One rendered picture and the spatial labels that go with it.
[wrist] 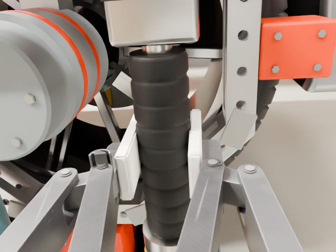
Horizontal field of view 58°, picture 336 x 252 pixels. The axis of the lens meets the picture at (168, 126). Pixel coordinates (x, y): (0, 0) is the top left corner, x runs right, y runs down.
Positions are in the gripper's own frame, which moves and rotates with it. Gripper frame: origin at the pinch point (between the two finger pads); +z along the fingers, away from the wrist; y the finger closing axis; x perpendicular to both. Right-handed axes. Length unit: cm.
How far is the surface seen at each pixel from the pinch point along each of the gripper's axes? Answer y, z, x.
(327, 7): 23.4, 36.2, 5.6
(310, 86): 22.3, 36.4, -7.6
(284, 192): 43, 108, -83
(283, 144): 55, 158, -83
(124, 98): -14, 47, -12
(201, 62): 9, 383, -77
